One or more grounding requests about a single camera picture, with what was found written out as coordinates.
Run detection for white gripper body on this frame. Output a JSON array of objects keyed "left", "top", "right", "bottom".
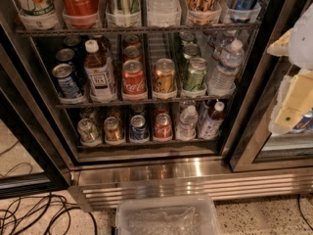
[{"left": 289, "top": 4, "right": 313, "bottom": 70}]

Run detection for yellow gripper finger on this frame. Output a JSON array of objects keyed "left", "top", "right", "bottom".
[
  {"left": 268, "top": 69, "right": 313, "bottom": 135},
  {"left": 267, "top": 28, "right": 292, "bottom": 57}
]

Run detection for orange can bottom shelf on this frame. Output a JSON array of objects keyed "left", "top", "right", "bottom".
[{"left": 104, "top": 117, "right": 124, "bottom": 142}]

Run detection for blue can right compartment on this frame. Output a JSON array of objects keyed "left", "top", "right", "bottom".
[{"left": 291, "top": 110, "right": 313, "bottom": 133}]

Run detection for water bottle middle shelf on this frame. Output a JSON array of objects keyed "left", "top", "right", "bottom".
[{"left": 208, "top": 39, "right": 245, "bottom": 91}]

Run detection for water bottle shelf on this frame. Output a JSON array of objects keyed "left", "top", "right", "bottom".
[
  {"left": 177, "top": 105, "right": 199, "bottom": 140},
  {"left": 208, "top": 39, "right": 245, "bottom": 91}
]

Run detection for green can middle shelf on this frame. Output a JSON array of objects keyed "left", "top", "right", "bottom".
[{"left": 183, "top": 57, "right": 207, "bottom": 92}]

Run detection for orange lacroix can top shelf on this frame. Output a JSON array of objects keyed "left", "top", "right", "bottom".
[{"left": 185, "top": 0, "right": 219, "bottom": 25}]

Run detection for tea bottle bottom shelf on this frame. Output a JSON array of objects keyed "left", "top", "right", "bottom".
[{"left": 199, "top": 101, "right": 225, "bottom": 140}]

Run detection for tea bottle shelf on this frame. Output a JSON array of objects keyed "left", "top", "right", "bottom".
[
  {"left": 84, "top": 40, "right": 115, "bottom": 99},
  {"left": 199, "top": 101, "right": 225, "bottom": 140}
]

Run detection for water bottle bottom shelf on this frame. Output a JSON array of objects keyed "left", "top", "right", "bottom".
[{"left": 177, "top": 105, "right": 199, "bottom": 140}]

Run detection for orange can middle shelf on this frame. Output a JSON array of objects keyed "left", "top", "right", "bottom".
[{"left": 154, "top": 58, "right": 175, "bottom": 93}]

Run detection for red coke can bottom shelf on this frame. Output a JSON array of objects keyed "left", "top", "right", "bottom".
[{"left": 154, "top": 114, "right": 172, "bottom": 138}]

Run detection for red coke can shelf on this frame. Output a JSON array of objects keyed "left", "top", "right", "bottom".
[
  {"left": 122, "top": 60, "right": 146, "bottom": 95},
  {"left": 154, "top": 114, "right": 172, "bottom": 138},
  {"left": 63, "top": 0, "right": 99, "bottom": 28}
]

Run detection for red coke can middle shelf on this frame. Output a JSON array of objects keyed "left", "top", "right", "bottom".
[{"left": 122, "top": 60, "right": 146, "bottom": 95}]

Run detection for blue pepsi can bottom shelf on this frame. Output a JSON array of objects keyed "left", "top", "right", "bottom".
[{"left": 130, "top": 115, "right": 148, "bottom": 140}]

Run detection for steel fridge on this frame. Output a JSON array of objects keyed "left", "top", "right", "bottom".
[{"left": 0, "top": 0, "right": 313, "bottom": 212}]

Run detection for tea bottle middle shelf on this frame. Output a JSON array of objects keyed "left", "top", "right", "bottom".
[{"left": 84, "top": 40, "right": 115, "bottom": 99}]

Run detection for red coke can top shelf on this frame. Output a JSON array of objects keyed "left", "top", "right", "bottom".
[{"left": 63, "top": 0, "right": 99, "bottom": 28}]

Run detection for green white can bottom shelf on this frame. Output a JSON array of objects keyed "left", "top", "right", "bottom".
[{"left": 77, "top": 118, "right": 100, "bottom": 143}]

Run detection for blue can middle shelf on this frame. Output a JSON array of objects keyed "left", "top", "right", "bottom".
[{"left": 52, "top": 64, "right": 83, "bottom": 99}]

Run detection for clear plastic bin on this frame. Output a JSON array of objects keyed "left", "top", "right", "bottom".
[{"left": 115, "top": 195, "right": 221, "bottom": 235}]

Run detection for black floor cables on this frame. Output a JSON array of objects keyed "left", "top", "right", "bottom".
[{"left": 0, "top": 140, "right": 99, "bottom": 235}]

